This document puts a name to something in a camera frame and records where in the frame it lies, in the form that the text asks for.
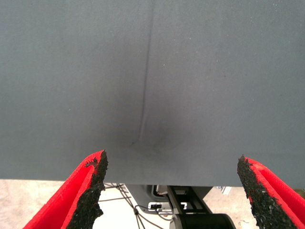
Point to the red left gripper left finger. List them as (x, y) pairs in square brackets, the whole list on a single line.
[(62, 202)]

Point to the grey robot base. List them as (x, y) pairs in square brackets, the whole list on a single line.
[(190, 202)]

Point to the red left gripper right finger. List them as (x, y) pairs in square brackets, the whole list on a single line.
[(278, 202)]

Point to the dark grey table cloth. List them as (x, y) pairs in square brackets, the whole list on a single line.
[(152, 71)]

